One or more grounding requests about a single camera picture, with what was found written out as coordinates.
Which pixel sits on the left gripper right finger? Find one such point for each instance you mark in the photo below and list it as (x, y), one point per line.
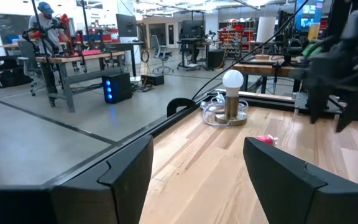
(306, 199)

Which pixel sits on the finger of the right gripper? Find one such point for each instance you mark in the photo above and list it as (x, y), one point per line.
(353, 109)
(317, 104)

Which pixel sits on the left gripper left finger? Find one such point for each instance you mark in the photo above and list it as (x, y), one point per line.
(73, 205)

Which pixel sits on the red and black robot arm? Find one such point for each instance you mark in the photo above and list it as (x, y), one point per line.
(64, 21)

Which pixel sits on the grey office chair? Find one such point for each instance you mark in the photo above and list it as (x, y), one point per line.
(160, 49)
(30, 62)

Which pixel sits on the yellow container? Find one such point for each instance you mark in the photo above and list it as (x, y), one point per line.
(314, 31)

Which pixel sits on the red and white charger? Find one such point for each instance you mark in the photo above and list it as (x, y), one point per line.
(266, 140)

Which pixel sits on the blue display screen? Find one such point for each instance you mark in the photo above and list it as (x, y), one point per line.
(309, 14)

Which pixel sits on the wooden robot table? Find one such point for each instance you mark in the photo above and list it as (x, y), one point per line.
(259, 69)

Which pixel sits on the brass lamp with white bulb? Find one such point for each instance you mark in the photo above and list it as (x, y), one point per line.
(232, 81)

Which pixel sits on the white paper roll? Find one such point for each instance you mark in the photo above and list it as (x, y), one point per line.
(266, 29)

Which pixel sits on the red parts rack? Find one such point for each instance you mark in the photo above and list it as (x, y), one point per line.
(235, 37)

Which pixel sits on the black cabinet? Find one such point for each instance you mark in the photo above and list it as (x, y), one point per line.
(216, 59)

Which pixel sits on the computer tower with blue lights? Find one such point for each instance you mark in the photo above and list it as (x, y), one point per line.
(117, 88)

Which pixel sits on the black bag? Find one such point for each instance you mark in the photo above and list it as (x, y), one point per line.
(14, 77)

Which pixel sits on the black desk with monitor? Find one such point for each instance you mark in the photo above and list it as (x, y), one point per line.
(193, 29)

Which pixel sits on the wooden top workbench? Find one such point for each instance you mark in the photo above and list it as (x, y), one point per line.
(79, 57)

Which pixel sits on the black floor box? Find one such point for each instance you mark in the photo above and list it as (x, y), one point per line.
(152, 79)

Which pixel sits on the person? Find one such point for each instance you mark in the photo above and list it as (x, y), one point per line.
(50, 31)

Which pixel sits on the black computer monitor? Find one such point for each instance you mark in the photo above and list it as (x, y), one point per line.
(126, 25)

